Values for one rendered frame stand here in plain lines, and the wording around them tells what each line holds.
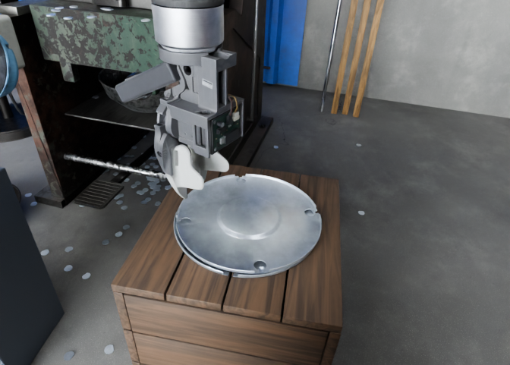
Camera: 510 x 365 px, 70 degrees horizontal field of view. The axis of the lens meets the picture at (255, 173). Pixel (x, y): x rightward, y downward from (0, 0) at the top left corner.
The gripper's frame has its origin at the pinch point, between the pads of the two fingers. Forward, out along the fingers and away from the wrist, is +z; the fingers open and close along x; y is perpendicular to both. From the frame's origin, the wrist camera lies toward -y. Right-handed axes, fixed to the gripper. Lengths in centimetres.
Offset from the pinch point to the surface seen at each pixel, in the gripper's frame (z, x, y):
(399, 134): 53, 149, 3
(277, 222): 16.8, 17.3, 6.2
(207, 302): 18.4, -3.9, 6.1
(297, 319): 18.5, 1.9, 19.2
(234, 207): 16.6, 15.8, -3.3
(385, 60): 29, 188, -22
